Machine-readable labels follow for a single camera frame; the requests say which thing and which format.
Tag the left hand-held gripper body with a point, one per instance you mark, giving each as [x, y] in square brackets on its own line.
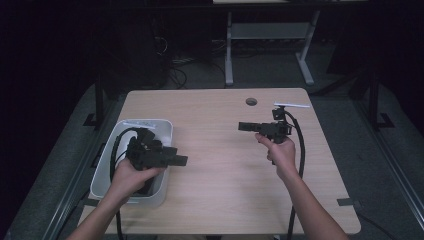
[146, 153]

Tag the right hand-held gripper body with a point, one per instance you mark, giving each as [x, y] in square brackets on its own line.
[276, 130]

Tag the white plastic bin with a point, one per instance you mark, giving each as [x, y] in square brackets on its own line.
[100, 180]

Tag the person's right hand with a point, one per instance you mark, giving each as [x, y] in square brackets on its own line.
[283, 156]

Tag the person's left hand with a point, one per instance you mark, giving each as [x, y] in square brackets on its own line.
[128, 181]

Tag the round table grommet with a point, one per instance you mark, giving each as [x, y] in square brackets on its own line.
[251, 101]

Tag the black metal stand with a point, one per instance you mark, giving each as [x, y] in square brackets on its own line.
[99, 100]
[375, 100]

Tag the grey tape strip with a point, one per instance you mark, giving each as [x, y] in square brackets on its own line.
[348, 202]
[89, 202]

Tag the white metal desk frame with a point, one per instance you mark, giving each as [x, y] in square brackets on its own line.
[266, 30]

